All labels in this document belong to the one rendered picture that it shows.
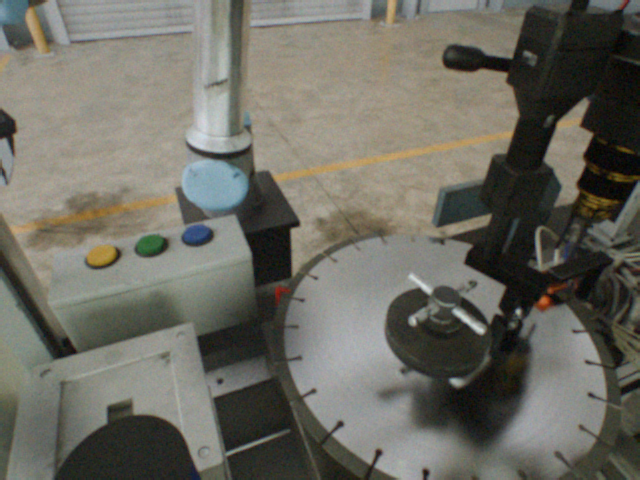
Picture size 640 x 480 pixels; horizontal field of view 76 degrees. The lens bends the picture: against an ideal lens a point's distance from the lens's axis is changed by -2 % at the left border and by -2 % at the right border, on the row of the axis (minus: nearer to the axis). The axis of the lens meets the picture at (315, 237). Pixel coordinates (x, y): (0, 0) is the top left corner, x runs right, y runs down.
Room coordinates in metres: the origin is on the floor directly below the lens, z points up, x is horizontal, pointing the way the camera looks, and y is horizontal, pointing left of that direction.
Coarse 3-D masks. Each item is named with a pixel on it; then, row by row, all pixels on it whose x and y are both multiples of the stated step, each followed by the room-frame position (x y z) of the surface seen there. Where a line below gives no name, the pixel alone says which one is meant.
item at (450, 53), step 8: (448, 48) 0.36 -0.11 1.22; (456, 48) 0.35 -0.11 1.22; (464, 48) 0.36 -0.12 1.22; (472, 48) 0.36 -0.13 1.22; (448, 56) 0.35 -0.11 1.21; (456, 56) 0.35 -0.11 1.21; (464, 56) 0.35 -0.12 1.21; (472, 56) 0.35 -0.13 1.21; (480, 56) 0.36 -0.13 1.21; (488, 56) 0.36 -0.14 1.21; (496, 56) 0.37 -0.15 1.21; (448, 64) 0.35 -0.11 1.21; (456, 64) 0.35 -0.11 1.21; (464, 64) 0.35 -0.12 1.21; (472, 64) 0.35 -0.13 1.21; (480, 64) 0.36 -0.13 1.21; (488, 64) 0.36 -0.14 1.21; (496, 64) 0.36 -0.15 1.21; (504, 64) 0.36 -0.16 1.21; (504, 72) 0.37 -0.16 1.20
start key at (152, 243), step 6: (150, 234) 0.50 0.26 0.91; (156, 234) 0.50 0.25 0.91; (144, 240) 0.48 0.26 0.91; (150, 240) 0.48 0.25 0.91; (156, 240) 0.48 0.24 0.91; (162, 240) 0.48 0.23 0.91; (138, 246) 0.47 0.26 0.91; (144, 246) 0.47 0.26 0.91; (150, 246) 0.47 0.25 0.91; (156, 246) 0.47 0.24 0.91; (162, 246) 0.47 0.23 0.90; (144, 252) 0.46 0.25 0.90; (150, 252) 0.46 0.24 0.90
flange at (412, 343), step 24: (408, 312) 0.30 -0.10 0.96; (480, 312) 0.30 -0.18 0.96; (408, 336) 0.27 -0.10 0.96; (432, 336) 0.27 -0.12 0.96; (456, 336) 0.27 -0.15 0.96; (480, 336) 0.27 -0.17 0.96; (408, 360) 0.25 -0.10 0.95; (432, 360) 0.24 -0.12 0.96; (456, 360) 0.24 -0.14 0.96; (480, 360) 0.24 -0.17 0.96
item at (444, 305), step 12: (408, 276) 0.32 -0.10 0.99; (420, 276) 0.32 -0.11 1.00; (432, 288) 0.30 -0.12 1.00; (444, 288) 0.30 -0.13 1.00; (456, 288) 0.30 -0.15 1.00; (468, 288) 0.30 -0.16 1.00; (432, 300) 0.28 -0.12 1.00; (444, 300) 0.28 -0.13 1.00; (456, 300) 0.28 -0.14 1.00; (420, 312) 0.27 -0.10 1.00; (432, 312) 0.27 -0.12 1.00; (444, 312) 0.27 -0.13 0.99; (456, 312) 0.27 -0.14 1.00; (444, 324) 0.27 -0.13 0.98; (468, 324) 0.26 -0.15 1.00; (480, 324) 0.25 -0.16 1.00
